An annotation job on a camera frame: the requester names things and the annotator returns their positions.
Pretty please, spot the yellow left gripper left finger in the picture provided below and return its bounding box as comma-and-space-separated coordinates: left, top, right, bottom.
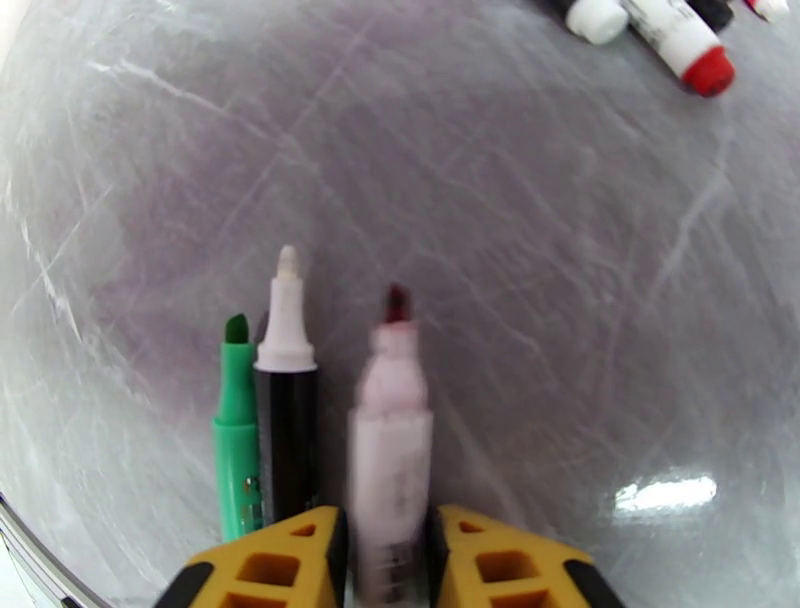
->
152, 504, 349, 608

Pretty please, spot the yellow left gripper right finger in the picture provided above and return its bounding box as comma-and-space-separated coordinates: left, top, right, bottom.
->
426, 504, 626, 608

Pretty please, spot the white red marker pen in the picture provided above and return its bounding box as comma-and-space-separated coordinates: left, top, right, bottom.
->
621, 0, 737, 99
346, 284, 436, 608

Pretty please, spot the black marker white nib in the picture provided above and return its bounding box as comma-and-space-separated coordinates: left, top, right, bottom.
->
252, 244, 321, 526

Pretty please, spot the green highlighter pen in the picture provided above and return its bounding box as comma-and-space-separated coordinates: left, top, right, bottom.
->
212, 312, 264, 544

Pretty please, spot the black printed marker pen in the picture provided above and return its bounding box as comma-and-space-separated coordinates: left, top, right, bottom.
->
546, 0, 629, 46

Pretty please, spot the pink highlighter pen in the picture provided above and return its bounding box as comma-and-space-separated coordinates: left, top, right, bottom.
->
743, 0, 792, 23

